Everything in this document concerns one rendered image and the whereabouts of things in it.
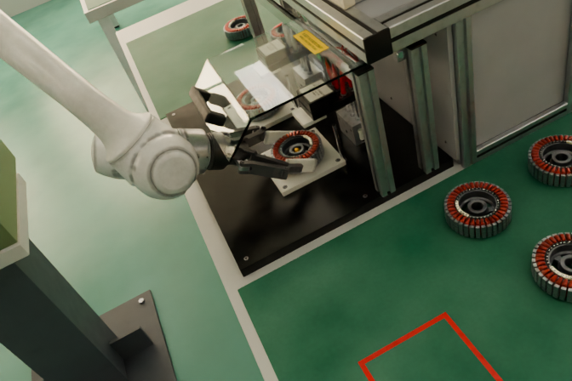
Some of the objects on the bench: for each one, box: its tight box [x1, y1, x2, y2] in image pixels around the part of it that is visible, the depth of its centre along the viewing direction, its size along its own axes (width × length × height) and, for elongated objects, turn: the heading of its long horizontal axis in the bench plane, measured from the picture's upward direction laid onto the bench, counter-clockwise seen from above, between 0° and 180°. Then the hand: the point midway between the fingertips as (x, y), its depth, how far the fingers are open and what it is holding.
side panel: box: [451, 0, 572, 168], centre depth 98 cm, size 28×3×32 cm, turn 130°
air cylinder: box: [336, 107, 365, 145], centre depth 117 cm, size 5×8×6 cm
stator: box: [271, 130, 324, 174], centre depth 114 cm, size 11×11×4 cm
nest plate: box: [261, 128, 346, 196], centre depth 116 cm, size 15×15×1 cm
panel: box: [371, 26, 460, 161], centre depth 119 cm, size 1×66×30 cm, turn 40°
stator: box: [223, 15, 252, 41], centre depth 175 cm, size 11×11×4 cm
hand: (296, 150), depth 114 cm, fingers closed on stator, 11 cm apart
